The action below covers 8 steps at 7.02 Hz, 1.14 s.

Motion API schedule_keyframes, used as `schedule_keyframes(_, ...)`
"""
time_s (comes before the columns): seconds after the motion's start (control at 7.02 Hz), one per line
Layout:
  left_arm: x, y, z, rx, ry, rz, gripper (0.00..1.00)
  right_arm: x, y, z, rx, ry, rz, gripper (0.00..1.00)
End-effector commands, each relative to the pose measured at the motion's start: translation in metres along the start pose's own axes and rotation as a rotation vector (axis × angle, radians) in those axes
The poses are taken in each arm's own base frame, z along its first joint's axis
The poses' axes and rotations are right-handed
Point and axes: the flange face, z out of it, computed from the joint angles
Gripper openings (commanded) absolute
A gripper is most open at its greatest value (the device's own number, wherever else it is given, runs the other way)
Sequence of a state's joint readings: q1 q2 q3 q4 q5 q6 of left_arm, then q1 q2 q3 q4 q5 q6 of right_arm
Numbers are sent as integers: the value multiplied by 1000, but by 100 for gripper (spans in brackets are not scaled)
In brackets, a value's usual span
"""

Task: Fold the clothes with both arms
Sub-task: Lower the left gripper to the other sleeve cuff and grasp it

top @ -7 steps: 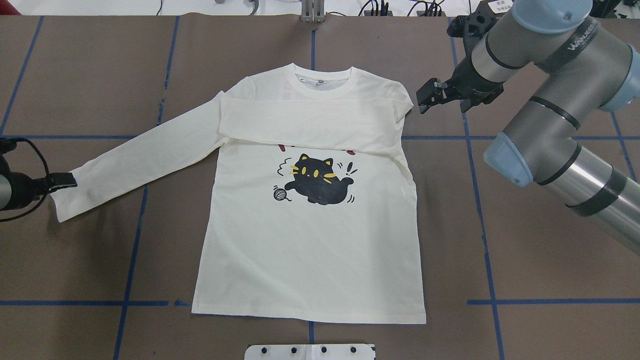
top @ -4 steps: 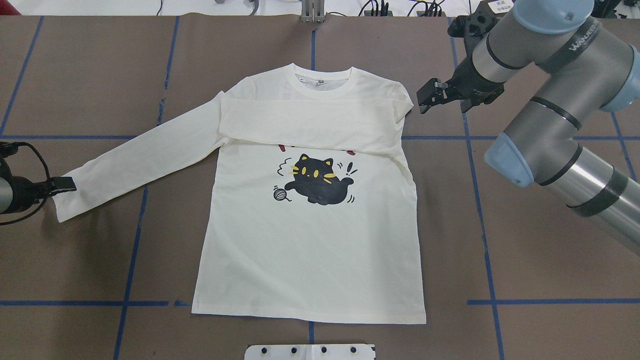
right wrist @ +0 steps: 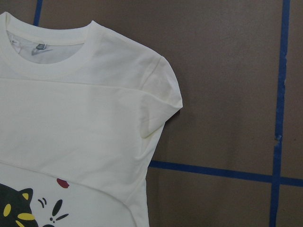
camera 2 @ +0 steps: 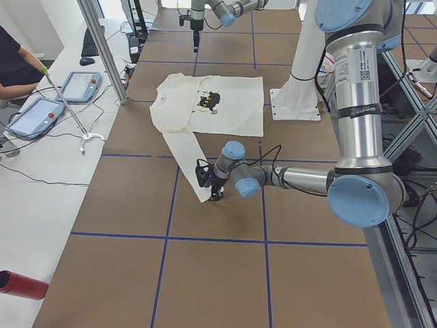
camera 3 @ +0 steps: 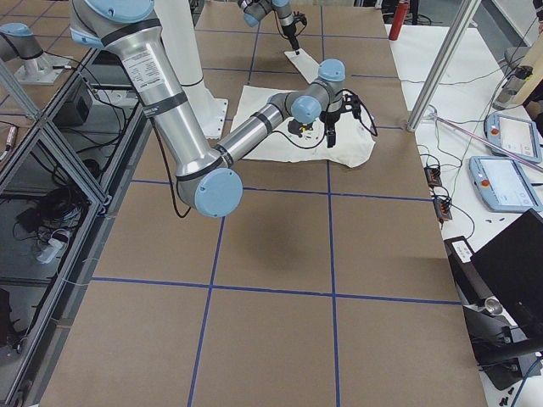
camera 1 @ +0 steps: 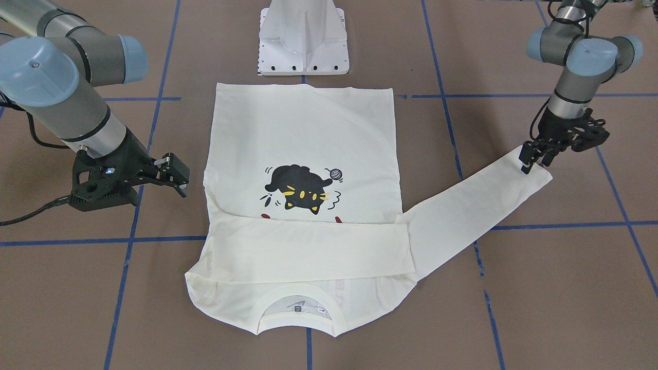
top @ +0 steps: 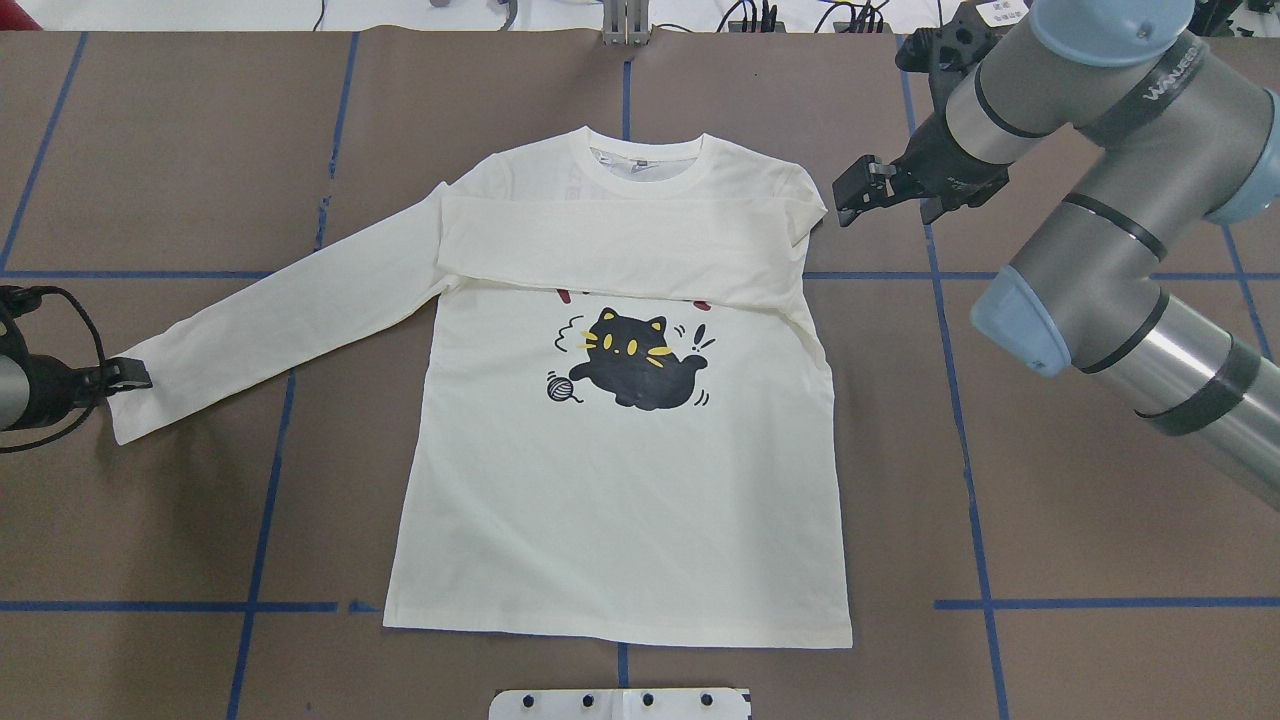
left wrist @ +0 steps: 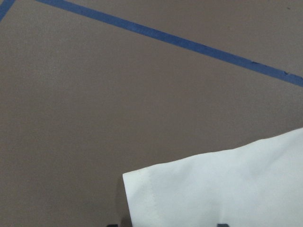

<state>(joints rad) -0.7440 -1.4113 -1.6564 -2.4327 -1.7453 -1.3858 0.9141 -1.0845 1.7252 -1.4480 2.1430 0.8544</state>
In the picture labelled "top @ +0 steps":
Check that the white bracket with black screws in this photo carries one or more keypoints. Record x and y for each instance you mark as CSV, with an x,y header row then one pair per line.
x,y
623,703

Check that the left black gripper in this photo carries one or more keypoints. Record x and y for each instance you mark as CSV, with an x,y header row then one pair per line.
x,y
52,386

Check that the cream long-sleeve cat shirt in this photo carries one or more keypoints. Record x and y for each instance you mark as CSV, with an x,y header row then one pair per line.
x,y
627,418

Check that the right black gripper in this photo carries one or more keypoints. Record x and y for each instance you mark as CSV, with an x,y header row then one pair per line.
x,y
946,163

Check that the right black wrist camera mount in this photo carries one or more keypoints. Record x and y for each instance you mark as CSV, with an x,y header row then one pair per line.
x,y
946,55

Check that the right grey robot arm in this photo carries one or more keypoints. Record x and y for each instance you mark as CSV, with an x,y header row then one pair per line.
x,y
1184,139

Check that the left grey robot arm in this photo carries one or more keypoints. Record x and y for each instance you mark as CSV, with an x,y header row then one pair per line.
x,y
15,392

